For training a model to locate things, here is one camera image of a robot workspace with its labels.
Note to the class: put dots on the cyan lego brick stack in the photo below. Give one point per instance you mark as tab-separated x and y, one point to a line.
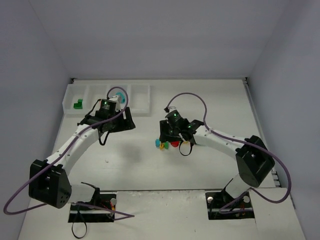
157	143

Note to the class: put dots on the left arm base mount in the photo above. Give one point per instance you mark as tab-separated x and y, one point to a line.
79	213

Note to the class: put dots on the cyan round lego brick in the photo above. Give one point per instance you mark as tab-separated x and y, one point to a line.
123	98

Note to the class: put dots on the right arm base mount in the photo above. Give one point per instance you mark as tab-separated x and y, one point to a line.
217	209

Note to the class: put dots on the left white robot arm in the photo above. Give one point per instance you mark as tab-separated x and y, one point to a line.
49	178

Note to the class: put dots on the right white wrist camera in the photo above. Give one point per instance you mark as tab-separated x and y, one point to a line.
168	109

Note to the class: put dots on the yellow black striped lego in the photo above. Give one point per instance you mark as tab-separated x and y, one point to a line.
162	145

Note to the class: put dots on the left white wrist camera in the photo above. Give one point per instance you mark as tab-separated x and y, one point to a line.
116	100

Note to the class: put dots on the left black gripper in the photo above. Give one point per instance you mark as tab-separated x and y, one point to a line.
127	120

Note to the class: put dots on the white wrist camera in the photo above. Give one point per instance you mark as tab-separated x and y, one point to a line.
116	100
168	109

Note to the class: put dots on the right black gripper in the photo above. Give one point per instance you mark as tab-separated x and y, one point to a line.
165	133

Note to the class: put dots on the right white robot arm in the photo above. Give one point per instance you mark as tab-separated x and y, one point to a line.
253	165

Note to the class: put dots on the green stepped lego brick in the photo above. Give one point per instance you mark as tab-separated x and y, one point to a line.
78	105

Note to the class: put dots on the red round lego brick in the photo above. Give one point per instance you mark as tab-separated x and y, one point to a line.
175	144

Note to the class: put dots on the green lego brick stack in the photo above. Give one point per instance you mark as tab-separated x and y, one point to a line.
166	145

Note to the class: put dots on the clear plastic sorting tray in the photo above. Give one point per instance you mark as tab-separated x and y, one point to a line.
139	96

